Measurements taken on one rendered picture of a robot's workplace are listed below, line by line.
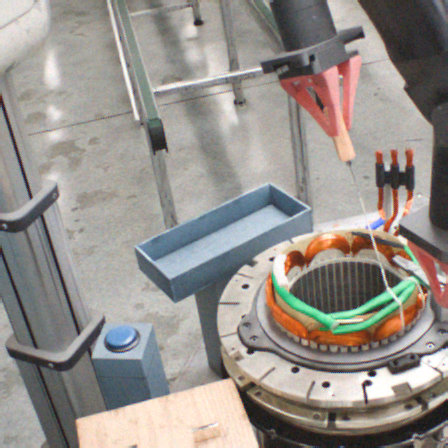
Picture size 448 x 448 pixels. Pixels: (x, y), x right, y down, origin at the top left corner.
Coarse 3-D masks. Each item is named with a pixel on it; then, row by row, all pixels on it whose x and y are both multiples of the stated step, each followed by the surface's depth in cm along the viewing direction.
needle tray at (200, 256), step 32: (256, 192) 129; (192, 224) 125; (224, 224) 128; (256, 224) 128; (288, 224) 121; (160, 256) 124; (192, 256) 123; (224, 256) 117; (160, 288) 118; (192, 288) 116; (224, 288) 121
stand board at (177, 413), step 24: (216, 384) 95; (120, 408) 94; (144, 408) 93; (168, 408) 93; (192, 408) 92; (216, 408) 92; (240, 408) 91; (96, 432) 91; (120, 432) 91; (144, 432) 90; (168, 432) 90; (240, 432) 89
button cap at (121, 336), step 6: (114, 330) 109; (120, 330) 109; (126, 330) 108; (132, 330) 108; (108, 336) 108; (114, 336) 108; (120, 336) 108; (126, 336) 107; (132, 336) 107; (108, 342) 107; (114, 342) 107; (120, 342) 107; (126, 342) 107; (132, 342) 107
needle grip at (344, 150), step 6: (324, 108) 85; (342, 120) 85; (342, 126) 85; (342, 132) 85; (336, 138) 85; (342, 138) 85; (348, 138) 86; (336, 144) 86; (342, 144) 86; (348, 144) 86; (336, 150) 86; (342, 150) 86; (348, 150) 86; (342, 156) 86; (348, 156) 86
